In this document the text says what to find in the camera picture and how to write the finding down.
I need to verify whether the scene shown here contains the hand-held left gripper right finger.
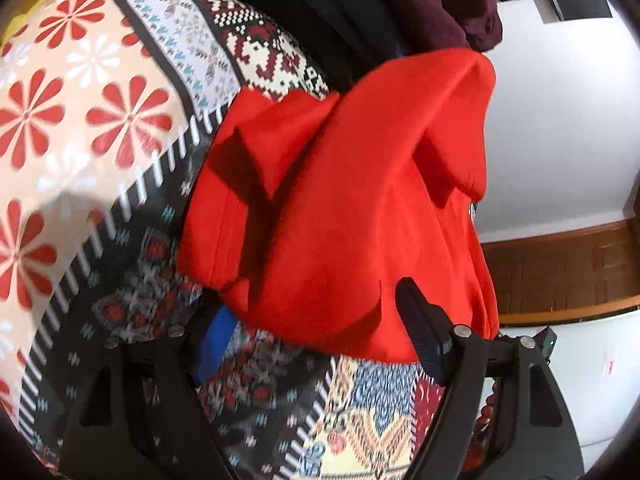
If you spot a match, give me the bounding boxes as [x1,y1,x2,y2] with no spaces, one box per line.
[396,276,587,480]

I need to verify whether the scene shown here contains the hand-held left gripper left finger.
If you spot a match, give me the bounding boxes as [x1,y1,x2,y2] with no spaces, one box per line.
[57,305,239,480]

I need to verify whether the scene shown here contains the red garment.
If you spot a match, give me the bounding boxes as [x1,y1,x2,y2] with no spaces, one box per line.
[177,47,501,365]

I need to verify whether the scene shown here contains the white door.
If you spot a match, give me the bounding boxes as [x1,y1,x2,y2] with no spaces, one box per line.
[500,295,640,461]

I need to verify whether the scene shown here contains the patchwork patterned bed cover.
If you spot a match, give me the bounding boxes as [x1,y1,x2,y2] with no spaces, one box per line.
[0,0,496,480]

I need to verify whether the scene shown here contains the dark red clothing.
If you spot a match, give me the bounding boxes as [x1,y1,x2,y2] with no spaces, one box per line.
[360,0,503,52]

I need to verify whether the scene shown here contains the black clothing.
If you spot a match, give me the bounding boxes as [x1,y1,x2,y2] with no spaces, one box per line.
[207,0,416,93]

